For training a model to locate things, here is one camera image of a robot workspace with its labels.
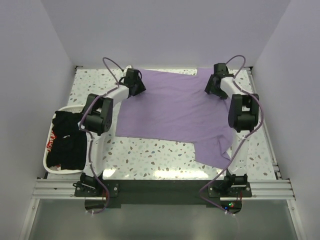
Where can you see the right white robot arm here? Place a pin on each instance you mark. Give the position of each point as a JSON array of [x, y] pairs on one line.
[[243, 117]]

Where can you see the purple t-shirt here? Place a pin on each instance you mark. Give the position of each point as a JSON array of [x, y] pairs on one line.
[[175, 107]]

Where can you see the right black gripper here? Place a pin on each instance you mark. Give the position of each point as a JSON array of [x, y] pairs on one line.
[[211, 87]]

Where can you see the black clothes in basket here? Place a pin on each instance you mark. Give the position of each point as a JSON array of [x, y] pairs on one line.
[[69, 147]]

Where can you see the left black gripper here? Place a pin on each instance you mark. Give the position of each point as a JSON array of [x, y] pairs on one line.
[[139, 87]]

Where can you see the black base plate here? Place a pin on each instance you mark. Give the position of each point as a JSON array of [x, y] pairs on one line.
[[160, 192]]

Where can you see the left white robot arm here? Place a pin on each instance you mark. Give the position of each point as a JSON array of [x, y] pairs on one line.
[[96, 121]]

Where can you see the aluminium rail frame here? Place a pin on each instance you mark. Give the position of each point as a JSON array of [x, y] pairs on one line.
[[159, 141]]

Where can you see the white laundry basket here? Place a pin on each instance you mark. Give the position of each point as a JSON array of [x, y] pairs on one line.
[[57, 170]]

